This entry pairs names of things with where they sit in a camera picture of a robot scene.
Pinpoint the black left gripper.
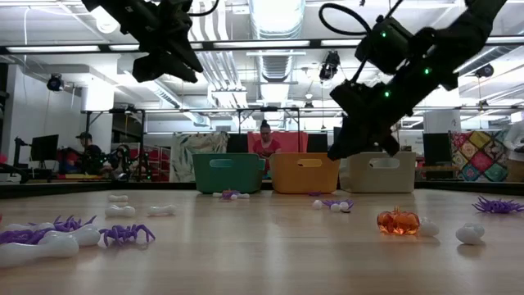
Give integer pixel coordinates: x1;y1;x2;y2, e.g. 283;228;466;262
122;7;205;84

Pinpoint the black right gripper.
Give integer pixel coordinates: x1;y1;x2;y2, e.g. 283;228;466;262
327;75;414;160

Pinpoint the black computer monitor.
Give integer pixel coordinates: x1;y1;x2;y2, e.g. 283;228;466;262
306;133;329;154
422;132;451;167
30;134;61;163
226;133;250;155

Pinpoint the light grey plastic bin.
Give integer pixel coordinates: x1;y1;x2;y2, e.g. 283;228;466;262
339;152;418;194

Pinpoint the red hanging cloth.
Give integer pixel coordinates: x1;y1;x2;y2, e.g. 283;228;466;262
246;130;309;155

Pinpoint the orange plastic bin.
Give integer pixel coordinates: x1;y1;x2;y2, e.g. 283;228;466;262
269;152;342;195

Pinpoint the white green patterned cloth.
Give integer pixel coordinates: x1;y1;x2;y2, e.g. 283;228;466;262
169;131;230;184

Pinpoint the person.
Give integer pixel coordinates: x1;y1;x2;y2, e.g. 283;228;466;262
502;120;524;184
251;119;282;177
110;143;136;181
75;131;107;177

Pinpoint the orange translucent plastic pumpkin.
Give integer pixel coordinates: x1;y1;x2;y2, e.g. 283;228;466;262
376;205;421;236

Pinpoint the teal plastic bin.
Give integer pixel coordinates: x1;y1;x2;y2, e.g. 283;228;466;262
191;152;266;194

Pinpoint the colourful patchwork quilt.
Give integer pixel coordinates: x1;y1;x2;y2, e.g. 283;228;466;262
448;129;511;184

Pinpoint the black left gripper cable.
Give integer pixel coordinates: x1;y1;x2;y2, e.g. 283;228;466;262
186;0;220;17

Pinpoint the black background rig frame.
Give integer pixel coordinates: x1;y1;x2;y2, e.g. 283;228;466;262
84;105;524;184

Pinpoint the black hanging camera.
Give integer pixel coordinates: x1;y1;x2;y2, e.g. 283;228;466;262
318;49;341;82

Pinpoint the silver round air duct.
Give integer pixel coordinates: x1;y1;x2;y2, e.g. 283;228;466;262
249;0;306;83

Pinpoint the black overhead frame beam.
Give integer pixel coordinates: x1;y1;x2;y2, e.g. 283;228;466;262
0;35;524;55

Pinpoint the black aluminium table frame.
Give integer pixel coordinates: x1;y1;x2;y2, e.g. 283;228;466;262
0;179;524;201

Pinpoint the silver slanted air duct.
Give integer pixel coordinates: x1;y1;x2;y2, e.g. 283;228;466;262
449;44;524;81

